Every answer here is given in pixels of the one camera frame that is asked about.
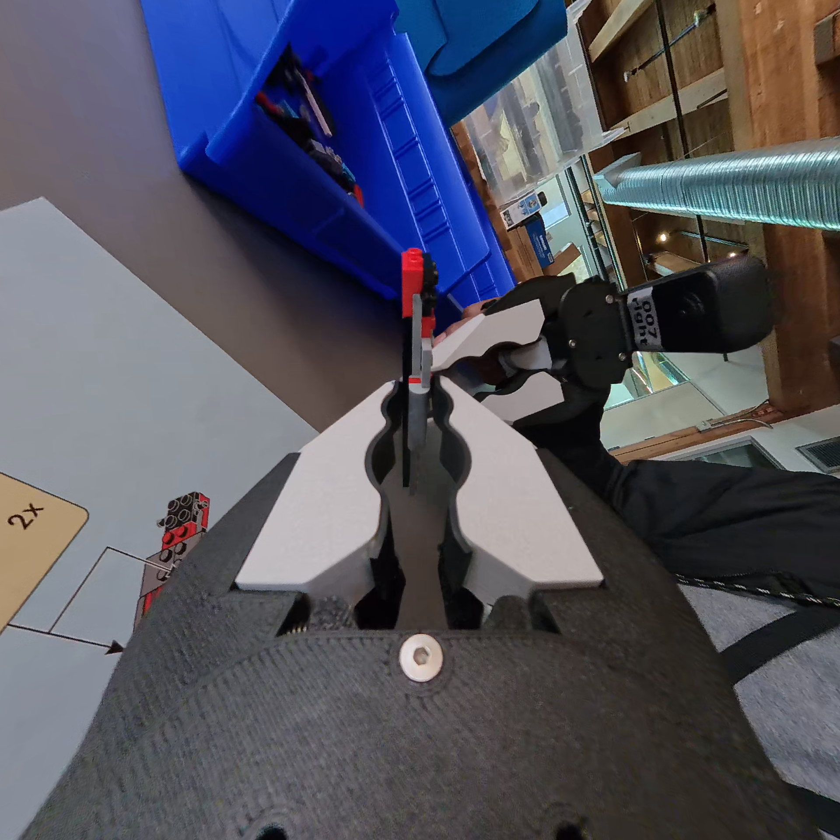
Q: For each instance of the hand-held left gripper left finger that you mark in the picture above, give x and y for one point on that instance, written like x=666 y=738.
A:
x=315 y=512

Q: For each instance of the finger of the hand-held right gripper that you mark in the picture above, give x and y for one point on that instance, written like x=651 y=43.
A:
x=492 y=328
x=531 y=397

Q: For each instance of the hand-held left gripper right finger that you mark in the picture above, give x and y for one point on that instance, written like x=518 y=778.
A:
x=525 y=518

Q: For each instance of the long grey studded plate assembly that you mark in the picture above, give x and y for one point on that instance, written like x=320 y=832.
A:
x=412 y=275

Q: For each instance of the grey red brick assembly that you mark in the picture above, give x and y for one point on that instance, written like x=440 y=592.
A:
x=418 y=420

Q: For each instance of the pale blue instruction booklet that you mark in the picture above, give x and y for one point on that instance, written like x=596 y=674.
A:
x=98 y=394

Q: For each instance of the blue storage bin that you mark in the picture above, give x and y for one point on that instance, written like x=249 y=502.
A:
x=216 y=79
x=485 y=262

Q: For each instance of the person's right forearm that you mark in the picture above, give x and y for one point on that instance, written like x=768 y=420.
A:
x=722 y=525

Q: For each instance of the person's right hand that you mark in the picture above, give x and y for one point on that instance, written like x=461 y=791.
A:
x=463 y=323

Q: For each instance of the dark blue box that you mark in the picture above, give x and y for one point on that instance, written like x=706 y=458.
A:
x=539 y=243

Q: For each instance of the small printed box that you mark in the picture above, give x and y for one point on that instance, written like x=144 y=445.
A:
x=522 y=211

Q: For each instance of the clear plastic storage box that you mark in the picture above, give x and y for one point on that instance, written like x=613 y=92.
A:
x=544 y=105

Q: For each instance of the pile of mixed toy bricks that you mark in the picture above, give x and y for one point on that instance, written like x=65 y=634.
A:
x=308 y=131

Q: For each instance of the person's torso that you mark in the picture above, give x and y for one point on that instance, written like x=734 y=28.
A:
x=787 y=722

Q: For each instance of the silver ventilation duct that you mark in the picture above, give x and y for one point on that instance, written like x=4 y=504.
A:
x=722 y=190

